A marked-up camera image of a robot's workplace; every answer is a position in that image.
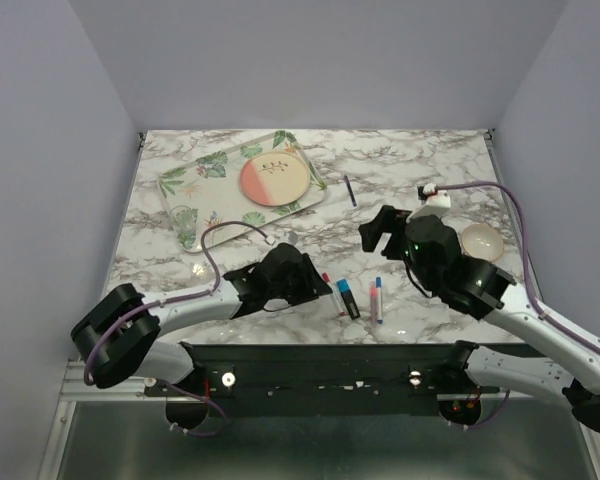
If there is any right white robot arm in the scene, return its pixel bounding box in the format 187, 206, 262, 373
359, 206, 600, 433

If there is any white pen red tip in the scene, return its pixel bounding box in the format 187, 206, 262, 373
321, 272, 346, 317

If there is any pink pen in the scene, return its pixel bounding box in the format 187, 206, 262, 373
370, 281, 379, 323

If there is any black marker blue tip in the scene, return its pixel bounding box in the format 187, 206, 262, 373
336, 279, 360, 320

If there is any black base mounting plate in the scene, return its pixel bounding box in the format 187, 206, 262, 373
139, 342, 511, 417

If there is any dark blue pen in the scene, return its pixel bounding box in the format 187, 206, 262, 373
343, 175, 357, 208

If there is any small patterned bowl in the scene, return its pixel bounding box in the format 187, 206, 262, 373
460, 223, 505, 262

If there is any pink cream plate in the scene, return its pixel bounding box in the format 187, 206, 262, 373
239, 151, 311, 207

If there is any leaf patterned tray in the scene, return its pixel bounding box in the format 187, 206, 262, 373
157, 130, 327, 253

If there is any white pen blue tip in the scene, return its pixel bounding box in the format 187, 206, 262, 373
375, 276, 384, 325

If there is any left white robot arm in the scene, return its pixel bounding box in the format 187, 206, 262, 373
71, 243, 332, 395

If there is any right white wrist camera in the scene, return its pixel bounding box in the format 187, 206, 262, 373
408, 183, 451, 221

